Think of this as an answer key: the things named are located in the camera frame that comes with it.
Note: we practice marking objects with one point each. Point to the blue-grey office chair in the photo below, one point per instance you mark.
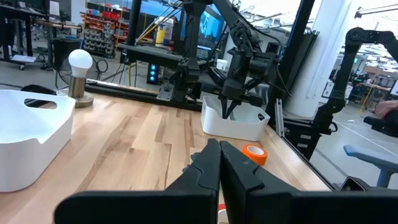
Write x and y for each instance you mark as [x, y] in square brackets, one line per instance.
[373, 158]

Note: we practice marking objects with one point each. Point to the black aluminium rig frame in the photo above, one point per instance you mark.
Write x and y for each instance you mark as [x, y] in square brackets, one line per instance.
[295, 46]

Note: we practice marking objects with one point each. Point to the blue lit monitor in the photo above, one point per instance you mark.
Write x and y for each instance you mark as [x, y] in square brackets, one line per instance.
[210, 28]

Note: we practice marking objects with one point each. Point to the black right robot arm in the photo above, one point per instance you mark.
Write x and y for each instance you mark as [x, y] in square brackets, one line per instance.
[192, 46]

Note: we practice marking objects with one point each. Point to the black waste bin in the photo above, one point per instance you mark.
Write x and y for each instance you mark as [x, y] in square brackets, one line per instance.
[66, 51]

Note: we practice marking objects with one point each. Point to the dark workshop desk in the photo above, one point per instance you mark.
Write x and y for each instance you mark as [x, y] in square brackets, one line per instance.
[21, 18]

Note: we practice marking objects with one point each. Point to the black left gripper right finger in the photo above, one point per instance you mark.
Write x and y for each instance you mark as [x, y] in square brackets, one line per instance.
[248, 199]

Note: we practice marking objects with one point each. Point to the large white plastic bin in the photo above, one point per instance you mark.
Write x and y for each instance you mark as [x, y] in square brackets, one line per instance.
[31, 155]

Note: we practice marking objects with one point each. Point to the computer tower cyan lights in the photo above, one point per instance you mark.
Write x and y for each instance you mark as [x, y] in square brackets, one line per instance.
[152, 73]

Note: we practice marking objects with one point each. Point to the white bulb on wooden stand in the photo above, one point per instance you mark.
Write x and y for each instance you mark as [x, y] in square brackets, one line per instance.
[80, 62]

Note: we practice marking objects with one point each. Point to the small white plastic bin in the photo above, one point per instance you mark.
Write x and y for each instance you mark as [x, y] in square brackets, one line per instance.
[233, 127]

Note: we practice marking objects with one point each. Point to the black table edge rail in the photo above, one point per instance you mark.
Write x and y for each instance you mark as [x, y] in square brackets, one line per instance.
[140, 95]

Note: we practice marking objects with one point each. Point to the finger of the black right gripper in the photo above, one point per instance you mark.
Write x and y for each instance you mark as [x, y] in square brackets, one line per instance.
[234, 107]
[225, 107]

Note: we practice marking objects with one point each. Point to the yellow bottle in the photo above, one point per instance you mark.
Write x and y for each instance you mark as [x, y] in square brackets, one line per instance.
[160, 35]

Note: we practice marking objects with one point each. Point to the black jointed arm stand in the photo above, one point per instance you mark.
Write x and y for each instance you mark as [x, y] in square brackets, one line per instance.
[342, 77]

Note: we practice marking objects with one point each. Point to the orange tape roll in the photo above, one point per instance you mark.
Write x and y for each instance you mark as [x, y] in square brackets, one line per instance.
[255, 157]

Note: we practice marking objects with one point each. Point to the parts bin shelf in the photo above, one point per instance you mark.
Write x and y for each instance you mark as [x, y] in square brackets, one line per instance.
[99, 34]

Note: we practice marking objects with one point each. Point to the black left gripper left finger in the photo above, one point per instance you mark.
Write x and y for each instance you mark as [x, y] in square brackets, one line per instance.
[192, 199]

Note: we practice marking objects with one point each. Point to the person's hand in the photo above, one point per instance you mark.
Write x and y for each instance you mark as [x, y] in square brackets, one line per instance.
[384, 108]

